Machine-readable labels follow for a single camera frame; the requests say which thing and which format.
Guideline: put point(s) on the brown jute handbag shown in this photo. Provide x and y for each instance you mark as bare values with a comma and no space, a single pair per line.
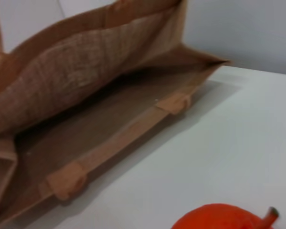
74,100

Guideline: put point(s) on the orange fruit with stem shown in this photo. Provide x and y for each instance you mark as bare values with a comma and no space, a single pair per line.
219,218

